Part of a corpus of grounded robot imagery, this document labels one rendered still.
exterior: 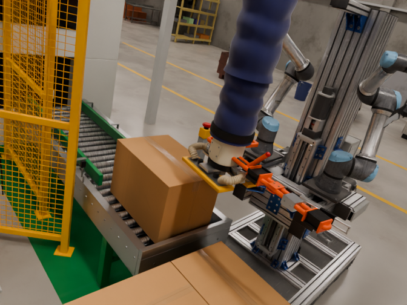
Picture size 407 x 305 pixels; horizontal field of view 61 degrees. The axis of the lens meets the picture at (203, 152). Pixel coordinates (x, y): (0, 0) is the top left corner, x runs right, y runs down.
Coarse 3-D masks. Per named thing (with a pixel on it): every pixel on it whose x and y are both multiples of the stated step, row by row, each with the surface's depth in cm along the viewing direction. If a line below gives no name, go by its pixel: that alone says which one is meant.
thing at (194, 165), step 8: (184, 160) 185; (192, 160) 183; (200, 160) 180; (192, 168) 179; (200, 168) 177; (200, 176) 174; (208, 176) 171; (216, 176) 170; (208, 184) 169; (216, 184) 166; (224, 184) 168
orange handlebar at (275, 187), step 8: (256, 144) 195; (264, 184) 154; (272, 184) 152; (280, 184) 154; (272, 192) 151; (280, 192) 148; (288, 192) 150; (296, 208) 141; (304, 208) 143; (328, 224) 134
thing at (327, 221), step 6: (306, 210) 136; (312, 210) 138; (318, 210) 139; (306, 216) 137; (312, 216) 134; (318, 216) 134; (324, 216) 135; (306, 222) 136; (312, 222) 135; (318, 222) 133; (324, 222) 131; (330, 222) 134; (312, 228) 135; (318, 228) 132
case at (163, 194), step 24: (120, 144) 219; (144, 144) 223; (168, 144) 232; (120, 168) 222; (144, 168) 199; (168, 168) 201; (120, 192) 226; (144, 192) 202; (168, 192) 184; (192, 192) 197; (216, 192) 212; (144, 216) 205; (168, 216) 193; (192, 216) 207
